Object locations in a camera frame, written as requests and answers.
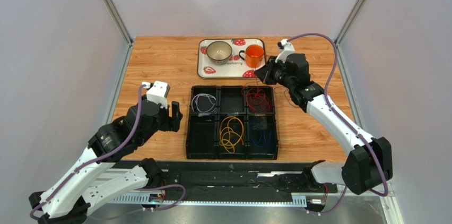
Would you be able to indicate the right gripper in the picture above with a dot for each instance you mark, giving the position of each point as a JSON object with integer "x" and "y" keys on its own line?
{"x": 266, "y": 75}

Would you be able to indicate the aluminium frame rail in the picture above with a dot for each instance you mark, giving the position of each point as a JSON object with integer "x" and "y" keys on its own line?
{"x": 340, "y": 207}

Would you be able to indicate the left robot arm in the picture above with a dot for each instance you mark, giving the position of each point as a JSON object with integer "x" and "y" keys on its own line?
{"x": 74, "y": 197}

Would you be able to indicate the strawberry pattern tray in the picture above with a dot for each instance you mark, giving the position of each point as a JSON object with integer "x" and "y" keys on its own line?
{"x": 234, "y": 67}

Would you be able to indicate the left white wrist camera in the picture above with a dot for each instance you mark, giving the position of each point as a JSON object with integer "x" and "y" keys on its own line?
{"x": 157, "y": 93}

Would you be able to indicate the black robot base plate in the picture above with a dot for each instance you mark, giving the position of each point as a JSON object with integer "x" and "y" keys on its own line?
{"x": 232, "y": 181}

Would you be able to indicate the grey ceramic bowl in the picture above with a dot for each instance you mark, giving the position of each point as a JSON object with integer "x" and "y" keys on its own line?
{"x": 219, "y": 52}

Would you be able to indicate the orange mug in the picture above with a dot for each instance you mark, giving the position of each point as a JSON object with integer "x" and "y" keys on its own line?
{"x": 252, "y": 55}

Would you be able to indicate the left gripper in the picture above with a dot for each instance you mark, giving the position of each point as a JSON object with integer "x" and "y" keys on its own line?
{"x": 172, "y": 123}

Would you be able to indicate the black six-compartment organizer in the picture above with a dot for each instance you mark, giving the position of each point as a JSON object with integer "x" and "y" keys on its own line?
{"x": 232, "y": 122}

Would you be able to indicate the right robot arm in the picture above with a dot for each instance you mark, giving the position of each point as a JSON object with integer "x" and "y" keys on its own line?
{"x": 369, "y": 160}

